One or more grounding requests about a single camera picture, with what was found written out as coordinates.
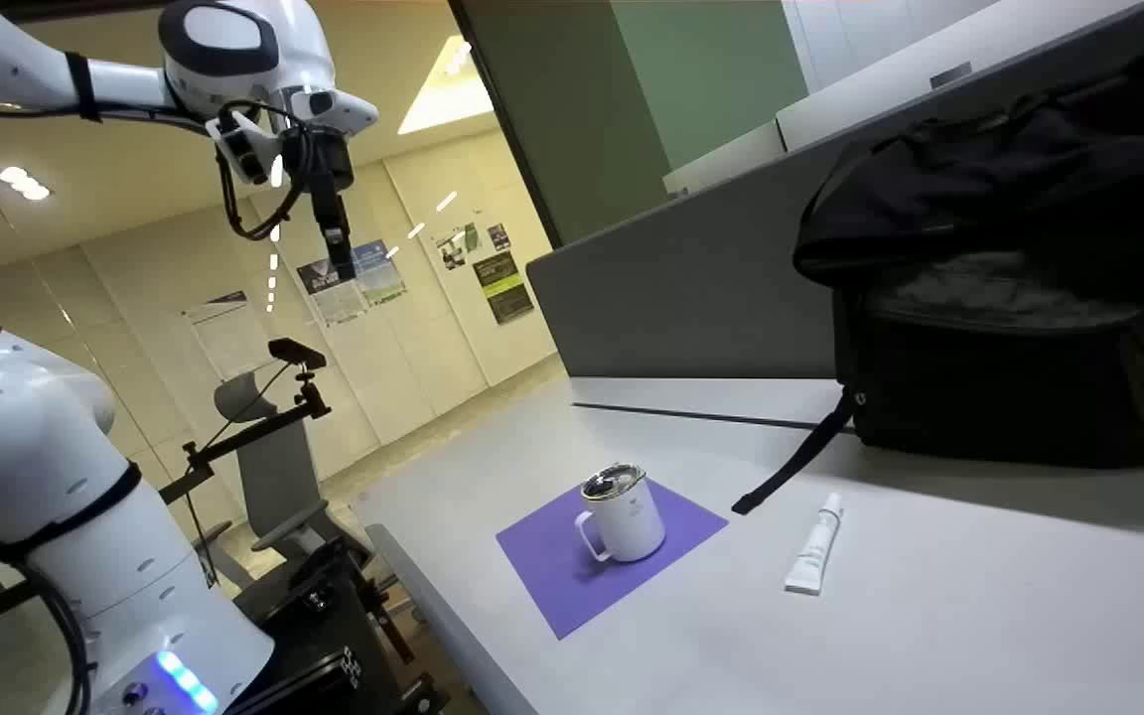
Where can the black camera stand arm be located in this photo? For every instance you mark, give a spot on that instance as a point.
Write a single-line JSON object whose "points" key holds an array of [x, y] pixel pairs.
{"points": [[247, 439]]}

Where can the round ceiling lamp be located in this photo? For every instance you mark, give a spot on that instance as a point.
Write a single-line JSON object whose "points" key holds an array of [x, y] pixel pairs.
{"points": [[26, 184]]}

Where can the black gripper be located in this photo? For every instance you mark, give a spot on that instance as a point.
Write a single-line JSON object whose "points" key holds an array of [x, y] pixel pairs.
{"points": [[321, 159]]}

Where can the purple mat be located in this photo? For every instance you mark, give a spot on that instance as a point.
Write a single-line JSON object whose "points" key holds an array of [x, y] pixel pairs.
{"points": [[558, 568]]}

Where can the green and black wall poster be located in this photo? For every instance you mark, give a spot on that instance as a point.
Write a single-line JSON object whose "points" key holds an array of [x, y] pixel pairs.
{"points": [[503, 287]]}

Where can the dark photo wall poster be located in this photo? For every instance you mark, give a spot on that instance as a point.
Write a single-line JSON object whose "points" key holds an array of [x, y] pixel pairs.
{"points": [[321, 278]]}

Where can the black cart frame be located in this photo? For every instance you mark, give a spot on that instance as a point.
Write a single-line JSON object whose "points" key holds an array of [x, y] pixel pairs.
{"points": [[336, 638]]}

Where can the white cup with slider lid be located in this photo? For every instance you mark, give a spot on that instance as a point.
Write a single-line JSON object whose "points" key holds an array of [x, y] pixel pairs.
{"points": [[627, 518]]}

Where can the grey partition panel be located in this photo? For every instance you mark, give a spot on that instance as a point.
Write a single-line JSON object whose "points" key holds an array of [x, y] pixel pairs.
{"points": [[679, 291]]}

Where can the white tube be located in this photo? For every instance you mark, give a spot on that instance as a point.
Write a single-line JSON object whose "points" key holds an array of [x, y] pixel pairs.
{"points": [[815, 547]]}

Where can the blue and white wall poster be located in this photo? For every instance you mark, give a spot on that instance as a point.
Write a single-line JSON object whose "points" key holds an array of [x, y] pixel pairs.
{"points": [[381, 277]]}

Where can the white ledge shelf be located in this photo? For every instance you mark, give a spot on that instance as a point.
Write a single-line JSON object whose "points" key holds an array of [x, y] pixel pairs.
{"points": [[863, 91]]}

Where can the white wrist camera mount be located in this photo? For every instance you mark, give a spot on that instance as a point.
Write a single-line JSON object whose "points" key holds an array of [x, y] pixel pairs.
{"points": [[243, 146]]}

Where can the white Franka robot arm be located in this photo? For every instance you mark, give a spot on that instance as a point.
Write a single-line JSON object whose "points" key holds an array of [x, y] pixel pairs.
{"points": [[17, 439]]}

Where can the grey chair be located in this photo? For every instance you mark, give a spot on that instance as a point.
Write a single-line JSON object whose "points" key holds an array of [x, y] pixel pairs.
{"points": [[280, 471]]}

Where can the square ceiling light panel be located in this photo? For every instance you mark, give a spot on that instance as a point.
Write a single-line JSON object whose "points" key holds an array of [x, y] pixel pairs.
{"points": [[452, 87]]}

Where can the black camera on stand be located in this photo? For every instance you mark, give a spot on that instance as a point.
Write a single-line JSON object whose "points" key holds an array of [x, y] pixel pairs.
{"points": [[297, 356]]}

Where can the small wall notice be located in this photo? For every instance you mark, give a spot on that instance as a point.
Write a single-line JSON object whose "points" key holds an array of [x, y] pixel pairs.
{"points": [[500, 236], [456, 253]]}

